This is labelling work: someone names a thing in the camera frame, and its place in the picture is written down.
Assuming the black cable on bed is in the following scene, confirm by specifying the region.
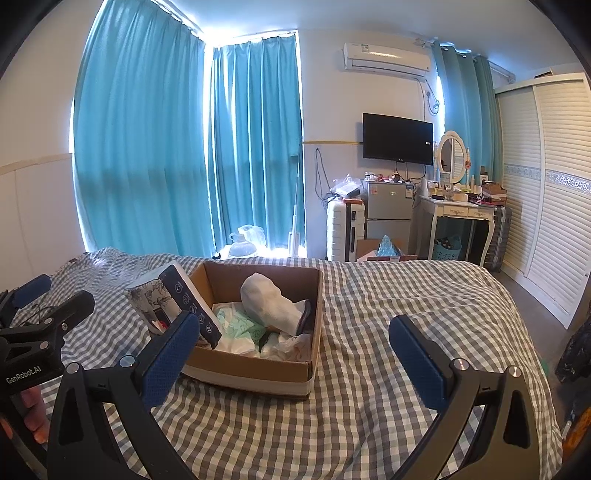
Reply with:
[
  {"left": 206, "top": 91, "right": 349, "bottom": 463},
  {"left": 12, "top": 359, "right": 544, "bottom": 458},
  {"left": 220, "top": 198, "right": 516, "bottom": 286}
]
[{"left": 21, "top": 304, "right": 57, "bottom": 325}]

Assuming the person's left hand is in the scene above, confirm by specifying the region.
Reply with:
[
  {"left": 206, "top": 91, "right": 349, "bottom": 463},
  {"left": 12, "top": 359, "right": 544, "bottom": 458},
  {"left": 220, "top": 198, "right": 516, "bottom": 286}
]
[{"left": 21, "top": 387, "right": 49, "bottom": 444}]

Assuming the white air conditioner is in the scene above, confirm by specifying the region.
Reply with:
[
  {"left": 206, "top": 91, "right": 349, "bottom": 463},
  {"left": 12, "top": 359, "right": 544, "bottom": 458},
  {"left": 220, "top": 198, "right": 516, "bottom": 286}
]
[{"left": 342, "top": 41, "right": 437, "bottom": 78}]

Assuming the clear plastic bag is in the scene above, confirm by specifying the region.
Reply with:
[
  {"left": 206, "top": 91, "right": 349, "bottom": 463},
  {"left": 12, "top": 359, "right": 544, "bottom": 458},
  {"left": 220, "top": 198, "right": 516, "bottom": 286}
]
[{"left": 330, "top": 174, "right": 364, "bottom": 200}]

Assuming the grey checked bed sheet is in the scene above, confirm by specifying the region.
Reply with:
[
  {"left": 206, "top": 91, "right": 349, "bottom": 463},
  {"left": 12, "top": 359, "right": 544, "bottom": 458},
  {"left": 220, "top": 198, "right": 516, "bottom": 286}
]
[{"left": 0, "top": 247, "right": 566, "bottom": 480}]

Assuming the silver suitcase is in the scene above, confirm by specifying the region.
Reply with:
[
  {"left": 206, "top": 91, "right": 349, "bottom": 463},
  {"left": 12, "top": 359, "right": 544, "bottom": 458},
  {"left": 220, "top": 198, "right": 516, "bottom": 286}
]
[{"left": 482, "top": 205, "right": 513, "bottom": 272}]

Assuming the grey small fridge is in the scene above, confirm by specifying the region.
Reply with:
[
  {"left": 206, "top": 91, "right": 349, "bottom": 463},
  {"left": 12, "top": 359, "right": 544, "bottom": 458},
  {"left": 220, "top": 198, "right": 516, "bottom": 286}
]
[{"left": 362, "top": 179, "right": 416, "bottom": 259}]

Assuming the white sock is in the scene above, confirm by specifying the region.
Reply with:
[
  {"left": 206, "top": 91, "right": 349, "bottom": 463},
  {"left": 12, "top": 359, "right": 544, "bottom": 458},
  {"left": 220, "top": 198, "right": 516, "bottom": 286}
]
[{"left": 240, "top": 272, "right": 312, "bottom": 337}]

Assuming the white cloth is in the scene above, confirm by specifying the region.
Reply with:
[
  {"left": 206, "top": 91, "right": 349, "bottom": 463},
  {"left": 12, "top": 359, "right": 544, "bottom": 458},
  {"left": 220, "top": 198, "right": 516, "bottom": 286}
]
[{"left": 276, "top": 333, "right": 315, "bottom": 365}]

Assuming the wide teal curtain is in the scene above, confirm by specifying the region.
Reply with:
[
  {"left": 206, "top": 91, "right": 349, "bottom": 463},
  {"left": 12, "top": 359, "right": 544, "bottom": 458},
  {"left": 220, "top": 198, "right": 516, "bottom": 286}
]
[{"left": 71, "top": 0, "right": 208, "bottom": 259}]

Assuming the black plastic bag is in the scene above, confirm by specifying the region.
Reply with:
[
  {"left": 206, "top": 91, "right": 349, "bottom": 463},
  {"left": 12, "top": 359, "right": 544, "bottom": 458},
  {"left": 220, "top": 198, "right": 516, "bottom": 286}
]
[{"left": 554, "top": 318, "right": 591, "bottom": 384}]

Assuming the white dressing table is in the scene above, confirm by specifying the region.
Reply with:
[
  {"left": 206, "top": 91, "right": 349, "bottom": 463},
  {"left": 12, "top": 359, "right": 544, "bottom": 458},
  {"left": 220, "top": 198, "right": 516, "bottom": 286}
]
[{"left": 418, "top": 191, "right": 502, "bottom": 267}]

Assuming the white plastic bag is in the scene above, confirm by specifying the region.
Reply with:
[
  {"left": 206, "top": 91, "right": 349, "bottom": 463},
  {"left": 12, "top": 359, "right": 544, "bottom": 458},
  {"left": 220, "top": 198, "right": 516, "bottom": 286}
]
[{"left": 228, "top": 224, "right": 267, "bottom": 257}]

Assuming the blue plastic bag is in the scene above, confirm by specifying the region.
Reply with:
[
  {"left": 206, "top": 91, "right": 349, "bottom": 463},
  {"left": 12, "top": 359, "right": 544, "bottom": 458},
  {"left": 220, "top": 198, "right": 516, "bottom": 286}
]
[{"left": 376, "top": 234, "right": 403, "bottom": 257}]

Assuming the black wall television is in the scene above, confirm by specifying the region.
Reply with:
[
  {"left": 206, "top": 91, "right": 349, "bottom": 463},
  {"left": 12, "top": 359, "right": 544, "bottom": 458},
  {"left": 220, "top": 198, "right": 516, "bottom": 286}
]
[{"left": 362, "top": 113, "right": 435, "bottom": 165}]

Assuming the white oval mirror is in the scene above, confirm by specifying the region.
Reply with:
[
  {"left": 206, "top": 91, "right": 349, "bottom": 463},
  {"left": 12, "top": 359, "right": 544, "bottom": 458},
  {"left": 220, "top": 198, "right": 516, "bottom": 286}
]
[{"left": 436, "top": 130, "right": 467, "bottom": 185}]

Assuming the air conditioner power cord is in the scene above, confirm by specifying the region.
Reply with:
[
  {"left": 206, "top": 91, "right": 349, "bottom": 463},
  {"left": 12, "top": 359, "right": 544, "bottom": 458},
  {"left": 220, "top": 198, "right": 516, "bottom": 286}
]
[{"left": 424, "top": 78, "right": 441, "bottom": 115}]

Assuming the teal curtain beside wardrobe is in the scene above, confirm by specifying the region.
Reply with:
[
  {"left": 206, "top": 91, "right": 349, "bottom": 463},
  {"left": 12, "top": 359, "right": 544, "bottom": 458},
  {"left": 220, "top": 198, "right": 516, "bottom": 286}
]
[{"left": 431, "top": 39, "right": 502, "bottom": 185}]

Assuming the white suitcase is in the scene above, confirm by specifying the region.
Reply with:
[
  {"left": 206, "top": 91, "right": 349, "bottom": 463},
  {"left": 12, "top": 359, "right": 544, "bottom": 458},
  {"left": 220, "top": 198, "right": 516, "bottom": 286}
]
[{"left": 326, "top": 199, "right": 368, "bottom": 263}]

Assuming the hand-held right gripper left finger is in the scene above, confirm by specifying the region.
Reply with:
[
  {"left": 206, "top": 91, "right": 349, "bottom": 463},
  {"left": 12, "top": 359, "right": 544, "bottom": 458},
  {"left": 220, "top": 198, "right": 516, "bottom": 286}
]
[{"left": 46, "top": 310, "right": 201, "bottom": 480}]

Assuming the brown cardboard box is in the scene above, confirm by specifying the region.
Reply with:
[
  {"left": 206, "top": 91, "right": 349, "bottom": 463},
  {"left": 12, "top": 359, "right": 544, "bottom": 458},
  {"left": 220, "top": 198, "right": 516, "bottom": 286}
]
[{"left": 180, "top": 261, "right": 324, "bottom": 400}]

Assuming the small cardboard box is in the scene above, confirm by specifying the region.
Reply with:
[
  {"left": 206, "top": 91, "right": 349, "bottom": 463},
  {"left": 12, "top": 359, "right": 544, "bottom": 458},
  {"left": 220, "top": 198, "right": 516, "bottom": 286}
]
[{"left": 355, "top": 239, "right": 419, "bottom": 263}]

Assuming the narrow teal curtain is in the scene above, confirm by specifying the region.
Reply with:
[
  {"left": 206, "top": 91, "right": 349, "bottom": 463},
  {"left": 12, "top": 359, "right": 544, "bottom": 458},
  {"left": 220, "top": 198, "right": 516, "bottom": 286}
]
[{"left": 205, "top": 32, "right": 308, "bottom": 257}]

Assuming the green and white wipes packet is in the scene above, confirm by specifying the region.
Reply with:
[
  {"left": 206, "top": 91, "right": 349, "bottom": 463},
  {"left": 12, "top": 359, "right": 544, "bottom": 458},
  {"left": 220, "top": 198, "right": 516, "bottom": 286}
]
[{"left": 215, "top": 308, "right": 269, "bottom": 354}]

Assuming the grey wall cable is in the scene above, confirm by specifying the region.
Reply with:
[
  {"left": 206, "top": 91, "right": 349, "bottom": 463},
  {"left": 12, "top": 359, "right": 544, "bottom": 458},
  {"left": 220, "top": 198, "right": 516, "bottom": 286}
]
[{"left": 315, "top": 148, "right": 331, "bottom": 202}]

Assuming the white louvred wardrobe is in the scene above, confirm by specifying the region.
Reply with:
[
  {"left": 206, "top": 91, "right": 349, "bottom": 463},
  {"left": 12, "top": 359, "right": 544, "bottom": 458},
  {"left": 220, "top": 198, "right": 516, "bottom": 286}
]
[{"left": 494, "top": 73, "right": 591, "bottom": 329}]

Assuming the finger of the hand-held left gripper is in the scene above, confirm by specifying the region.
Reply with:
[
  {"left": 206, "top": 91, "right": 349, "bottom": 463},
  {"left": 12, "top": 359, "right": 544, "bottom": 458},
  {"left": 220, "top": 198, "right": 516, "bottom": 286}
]
[
  {"left": 0, "top": 274, "right": 51, "bottom": 319},
  {"left": 0, "top": 291, "right": 95, "bottom": 354}
]

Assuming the teal basket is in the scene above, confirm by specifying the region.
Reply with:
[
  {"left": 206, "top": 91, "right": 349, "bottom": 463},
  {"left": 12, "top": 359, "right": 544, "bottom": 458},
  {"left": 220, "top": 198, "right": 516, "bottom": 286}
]
[{"left": 434, "top": 235, "right": 462, "bottom": 261}]

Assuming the dark blue tissue pack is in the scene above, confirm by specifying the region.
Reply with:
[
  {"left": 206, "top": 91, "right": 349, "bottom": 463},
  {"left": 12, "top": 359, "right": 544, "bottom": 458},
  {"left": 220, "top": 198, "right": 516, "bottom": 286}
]
[{"left": 124, "top": 261, "right": 222, "bottom": 349}]

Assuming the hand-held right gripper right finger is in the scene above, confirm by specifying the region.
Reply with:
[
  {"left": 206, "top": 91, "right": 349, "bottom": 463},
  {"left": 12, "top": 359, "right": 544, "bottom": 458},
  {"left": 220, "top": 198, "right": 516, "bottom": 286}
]
[{"left": 389, "top": 315, "right": 541, "bottom": 480}]

